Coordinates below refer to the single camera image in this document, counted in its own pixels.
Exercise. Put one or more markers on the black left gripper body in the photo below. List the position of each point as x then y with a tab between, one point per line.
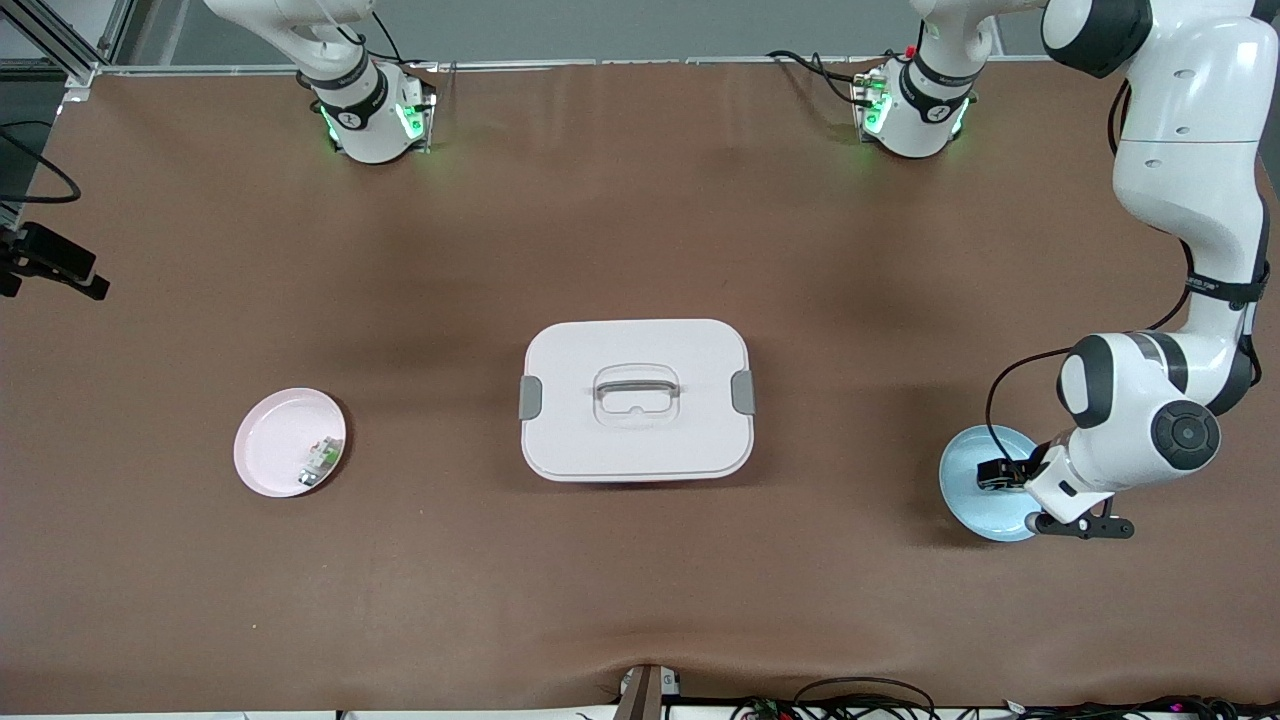
1012	471

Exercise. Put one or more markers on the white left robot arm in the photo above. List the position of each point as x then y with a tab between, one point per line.
1190	150

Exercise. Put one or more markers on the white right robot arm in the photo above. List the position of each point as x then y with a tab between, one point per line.
360	110

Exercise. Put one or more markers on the light blue round plate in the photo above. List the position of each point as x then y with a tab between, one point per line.
972	500

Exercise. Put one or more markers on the grey box latch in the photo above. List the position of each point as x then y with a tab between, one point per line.
530	398
743	392

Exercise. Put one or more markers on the pink round plate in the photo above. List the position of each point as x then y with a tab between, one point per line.
275	440

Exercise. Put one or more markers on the white lidded storage box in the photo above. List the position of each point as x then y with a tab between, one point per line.
640	440

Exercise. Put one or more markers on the brown table mat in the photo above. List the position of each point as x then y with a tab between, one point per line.
640	580

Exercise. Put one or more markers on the aluminium frame profile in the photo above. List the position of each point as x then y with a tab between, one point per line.
70	50

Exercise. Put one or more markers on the white switch with green button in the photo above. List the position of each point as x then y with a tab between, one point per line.
320	462

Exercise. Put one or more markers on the brown table edge bracket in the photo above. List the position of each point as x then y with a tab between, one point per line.
645	695

